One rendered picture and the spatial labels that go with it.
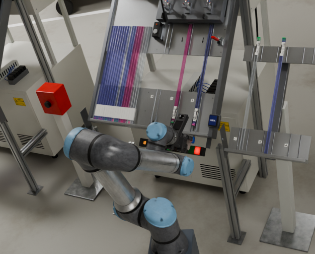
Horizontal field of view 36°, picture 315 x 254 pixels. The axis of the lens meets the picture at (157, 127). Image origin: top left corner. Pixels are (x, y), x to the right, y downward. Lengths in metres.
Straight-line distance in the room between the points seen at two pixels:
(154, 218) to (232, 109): 0.92
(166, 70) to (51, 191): 1.13
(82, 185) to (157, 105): 1.09
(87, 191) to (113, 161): 1.68
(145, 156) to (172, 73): 1.37
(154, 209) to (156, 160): 0.23
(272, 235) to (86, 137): 1.41
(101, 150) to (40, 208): 1.78
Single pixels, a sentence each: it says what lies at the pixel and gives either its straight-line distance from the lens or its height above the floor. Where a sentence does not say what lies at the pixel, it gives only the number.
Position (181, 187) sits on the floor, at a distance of 3.05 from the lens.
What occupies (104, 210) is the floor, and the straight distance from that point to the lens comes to 3.07.
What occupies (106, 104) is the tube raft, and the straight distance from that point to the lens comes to 2.50.
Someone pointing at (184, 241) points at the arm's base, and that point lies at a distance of 1.96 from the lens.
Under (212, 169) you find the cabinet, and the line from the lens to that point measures 2.82.
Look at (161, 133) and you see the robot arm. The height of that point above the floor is 0.95.
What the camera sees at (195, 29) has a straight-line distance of 2.39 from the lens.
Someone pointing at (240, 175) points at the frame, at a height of 0.32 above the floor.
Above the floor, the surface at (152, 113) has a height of 0.77.
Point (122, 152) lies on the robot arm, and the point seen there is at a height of 1.13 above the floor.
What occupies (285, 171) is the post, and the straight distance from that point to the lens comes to 2.39.
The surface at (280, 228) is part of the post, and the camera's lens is 2.73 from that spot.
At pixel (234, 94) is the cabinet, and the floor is 0.62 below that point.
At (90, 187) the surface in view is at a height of 0.01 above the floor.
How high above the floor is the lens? 2.07
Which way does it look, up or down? 35 degrees down
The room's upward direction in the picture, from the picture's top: 15 degrees counter-clockwise
